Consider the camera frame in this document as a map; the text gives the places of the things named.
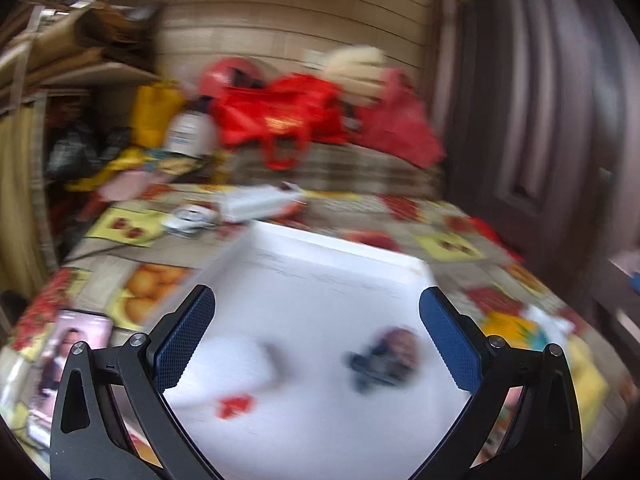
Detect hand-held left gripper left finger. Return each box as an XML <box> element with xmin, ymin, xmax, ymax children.
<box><xmin>49</xmin><ymin>284</ymin><xmax>226</xmax><ymax>480</ymax></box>

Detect yellow bag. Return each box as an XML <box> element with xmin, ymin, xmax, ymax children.
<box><xmin>129</xmin><ymin>84</ymin><xmax>187</xmax><ymax>148</ymax></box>

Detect dark small plush toy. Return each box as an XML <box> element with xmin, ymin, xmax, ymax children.
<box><xmin>342</xmin><ymin>326</ymin><xmax>421</xmax><ymax>393</ymax></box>

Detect shelf rack with boards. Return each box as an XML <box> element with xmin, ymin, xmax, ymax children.
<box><xmin>0</xmin><ymin>0</ymin><xmax>161</xmax><ymax>111</ymax></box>

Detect small white device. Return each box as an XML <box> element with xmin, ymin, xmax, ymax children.
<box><xmin>162</xmin><ymin>204</ymin><xmax>221</xmax><ymax>236</ymax></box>

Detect plaid blanket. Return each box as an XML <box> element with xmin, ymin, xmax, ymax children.
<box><xmin>225</xmin><ymin>140</ymin><xmax>447</xmax><ymax>200</ymax></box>

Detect fruit printed tablecloth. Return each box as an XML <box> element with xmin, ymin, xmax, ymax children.
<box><xmin>0</xmin><ymin>182</ymin><xmax>632</xmax><ymax>480</ymax></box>

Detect long white box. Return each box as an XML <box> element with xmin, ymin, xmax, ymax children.
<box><xmin>219</xmin><ymin>185</ymin><xmax>307</xmax><ymax>223</ymax></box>

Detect red soft toy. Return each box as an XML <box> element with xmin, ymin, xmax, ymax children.
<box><xmin>216</xmin><ymin>394</ymin><xmax>255</xmax><ymax>420</ymax></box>

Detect brown cardboard pieces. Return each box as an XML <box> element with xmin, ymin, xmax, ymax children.
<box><xmin>75</xmin><ymin>2</ymin><xmax>166</xmax><ymax>68</ymax></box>

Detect white plastic jar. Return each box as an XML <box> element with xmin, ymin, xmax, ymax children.
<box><xmin>164</xmin><ymin>97</ymin><xmax>218</xmax><ymax>157</ymax></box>

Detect smartphone with lit screen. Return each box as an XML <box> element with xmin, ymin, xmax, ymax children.
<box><xmin>32</xmin><ymin>309</ymin><xmax>115</xmax><ymax>421</ymax></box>

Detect red tote bag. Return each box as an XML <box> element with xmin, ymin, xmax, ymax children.
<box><xmin>215</xmin><ymin>74</ymin><xmax>351</xmax><ymax>171</ymax></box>

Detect pink packet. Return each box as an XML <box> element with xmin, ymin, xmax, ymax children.
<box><xmin>97</xmin><ymin>170</ymin><xmax>168</xmax><ymax>202</ymax></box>

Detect white foam tray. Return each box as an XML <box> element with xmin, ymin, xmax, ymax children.
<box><xmin>162</xmin><ymin>220</ymin><xmax>481</xmax><ymax>480</ymax></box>

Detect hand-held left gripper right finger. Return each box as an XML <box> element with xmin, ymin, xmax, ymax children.
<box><xmin>410</xmin><ymin>286</ymin><xmax>584</xmax><ymax>480</ymax></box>

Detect yellow cloth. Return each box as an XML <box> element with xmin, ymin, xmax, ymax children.
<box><xmin>67</xmin><ymin>147</ymin><xmax>161</xmax><ymax>192</ymax></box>

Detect white soft cloth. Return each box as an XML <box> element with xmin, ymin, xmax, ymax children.
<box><xmin>167</xmin><ymin>335</ymin><xmax>296</xmax><ymax>408</ymax></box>

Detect brown door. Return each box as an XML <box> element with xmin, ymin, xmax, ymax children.
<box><xmin>434</xmin><ymin>0</ymin><xmax>640</xmax><ymax>326</ymax></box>

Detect red plastic bag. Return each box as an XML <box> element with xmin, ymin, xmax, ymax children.
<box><xmin>350</xmin><ymin>69</ymin><xmax>447</xmax><ymax>168</ymax></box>

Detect red helmet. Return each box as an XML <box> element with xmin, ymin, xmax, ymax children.
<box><xmin>197</xmin><ymin>57</ymin><xmax>273</xmax><ymax>103</ymax></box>

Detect cream foam rolls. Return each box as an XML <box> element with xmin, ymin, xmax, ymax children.
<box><xmin>320</xmin><ymin>46</ymin><xmax>388</xmax><ymax>106</ymax></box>

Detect beige curtain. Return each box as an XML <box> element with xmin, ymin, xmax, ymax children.
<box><xmin>0</xmin><ymin>97</ymin><xmax>61</xmax><ymax>293</ymax></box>

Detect black plastic bag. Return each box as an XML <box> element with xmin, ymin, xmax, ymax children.
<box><xmin>46</xmin><ymin>125</ymin><xmax>132</xmax><ymax>181</ymax></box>

